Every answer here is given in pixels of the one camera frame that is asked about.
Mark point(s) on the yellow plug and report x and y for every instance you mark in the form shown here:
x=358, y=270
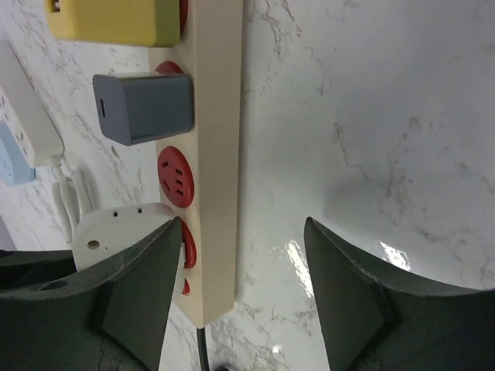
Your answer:
x=150, y=23

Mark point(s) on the white adapter plug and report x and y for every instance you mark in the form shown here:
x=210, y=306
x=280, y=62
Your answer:
x=116, y=232

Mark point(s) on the white power strip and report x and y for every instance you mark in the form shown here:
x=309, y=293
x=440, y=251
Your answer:
x=23, y=112

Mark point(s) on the black plug with cable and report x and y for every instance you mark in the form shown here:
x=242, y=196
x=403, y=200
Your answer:
x=203, y=353

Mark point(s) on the grey plug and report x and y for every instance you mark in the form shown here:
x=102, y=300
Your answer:
x=134, y=109

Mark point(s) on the beige red power strip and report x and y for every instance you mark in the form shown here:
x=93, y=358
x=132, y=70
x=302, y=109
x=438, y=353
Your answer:
x=210, y=53

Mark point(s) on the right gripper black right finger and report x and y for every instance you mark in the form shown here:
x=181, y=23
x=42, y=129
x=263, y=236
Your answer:
x=376, y=316

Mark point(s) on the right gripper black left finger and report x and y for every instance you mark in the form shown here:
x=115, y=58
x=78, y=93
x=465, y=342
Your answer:
x=110, y=316

